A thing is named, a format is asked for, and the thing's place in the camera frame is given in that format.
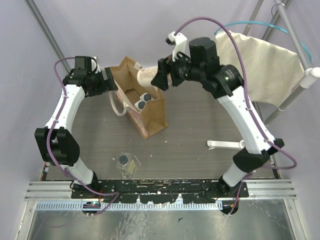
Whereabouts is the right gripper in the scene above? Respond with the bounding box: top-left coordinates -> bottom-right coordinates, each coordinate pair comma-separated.
150,47 -> 204,91

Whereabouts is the beige round bottle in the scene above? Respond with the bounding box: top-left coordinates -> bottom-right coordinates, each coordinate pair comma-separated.
137,66 -> 173,88

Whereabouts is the white bottle black cap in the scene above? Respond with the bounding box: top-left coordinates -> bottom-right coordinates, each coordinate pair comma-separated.
140,93 -> 153,103
134,100 -> 146,112

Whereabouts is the brown paper bag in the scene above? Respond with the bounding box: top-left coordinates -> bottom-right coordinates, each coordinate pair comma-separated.
109,56 -> 168,139

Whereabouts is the clear glass bottle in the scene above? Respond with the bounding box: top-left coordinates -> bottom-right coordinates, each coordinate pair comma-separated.
116,152 -> 136,179

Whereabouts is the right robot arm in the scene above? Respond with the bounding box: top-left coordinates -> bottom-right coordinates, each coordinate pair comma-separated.
150,37 -> 284,197

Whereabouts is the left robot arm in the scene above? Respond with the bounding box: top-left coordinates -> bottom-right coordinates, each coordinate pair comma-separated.
34,56 -> 118,198

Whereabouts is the cream canvas cloth bag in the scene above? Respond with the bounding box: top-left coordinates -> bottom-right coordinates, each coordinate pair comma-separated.
231,32 -> 304,107

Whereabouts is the teal hanger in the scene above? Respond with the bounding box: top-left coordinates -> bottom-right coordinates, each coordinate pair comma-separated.
224,20 -> 313,63

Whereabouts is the white rack foot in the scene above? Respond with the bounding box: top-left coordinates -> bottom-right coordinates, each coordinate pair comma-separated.
206,140 -> 245,150

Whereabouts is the grey clothes rack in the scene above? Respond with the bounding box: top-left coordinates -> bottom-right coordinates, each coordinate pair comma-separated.
249,0 -> 320,127

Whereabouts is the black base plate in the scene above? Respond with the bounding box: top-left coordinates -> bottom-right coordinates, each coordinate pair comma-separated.
71,178 -> 251,205

